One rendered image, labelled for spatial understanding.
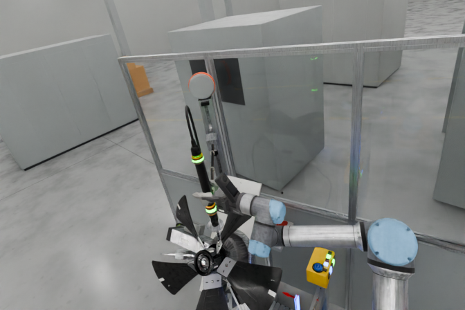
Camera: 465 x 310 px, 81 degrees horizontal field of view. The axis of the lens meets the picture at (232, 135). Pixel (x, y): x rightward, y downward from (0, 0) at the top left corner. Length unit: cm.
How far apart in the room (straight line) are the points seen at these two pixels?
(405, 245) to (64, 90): 625
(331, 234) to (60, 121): 604
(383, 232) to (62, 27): 1316
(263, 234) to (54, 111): 588
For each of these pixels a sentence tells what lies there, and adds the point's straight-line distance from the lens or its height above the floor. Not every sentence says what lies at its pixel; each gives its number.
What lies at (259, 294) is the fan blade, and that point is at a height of 116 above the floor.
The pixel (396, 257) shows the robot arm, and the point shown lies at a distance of 89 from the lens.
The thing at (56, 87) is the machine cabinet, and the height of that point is 132.
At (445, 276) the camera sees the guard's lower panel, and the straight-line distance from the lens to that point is 208.
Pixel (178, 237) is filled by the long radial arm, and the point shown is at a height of 112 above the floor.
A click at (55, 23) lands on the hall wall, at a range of 1339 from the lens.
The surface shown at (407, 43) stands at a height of 203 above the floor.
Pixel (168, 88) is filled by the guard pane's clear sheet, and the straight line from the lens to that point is 208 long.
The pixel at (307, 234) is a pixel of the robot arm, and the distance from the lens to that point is 106.
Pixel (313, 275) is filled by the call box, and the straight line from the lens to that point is 156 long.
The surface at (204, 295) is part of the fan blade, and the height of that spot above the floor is 109.
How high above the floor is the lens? 232
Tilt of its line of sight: 27 degrees down
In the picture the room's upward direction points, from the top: 11 degrees counter-clockwise
